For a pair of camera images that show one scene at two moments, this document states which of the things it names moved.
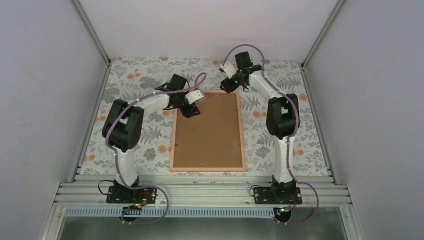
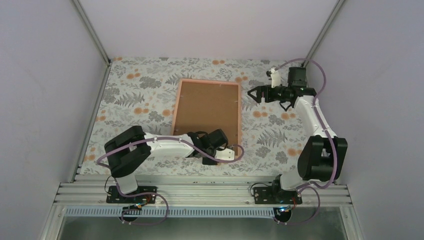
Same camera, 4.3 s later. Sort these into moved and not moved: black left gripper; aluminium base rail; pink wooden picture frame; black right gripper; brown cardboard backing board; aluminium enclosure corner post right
Moved: pink wooden picture frame; brown cardboard backing board; black right gripper; black left gripper
Not moved: aluminium enclosure corner post right; aluminium base rail
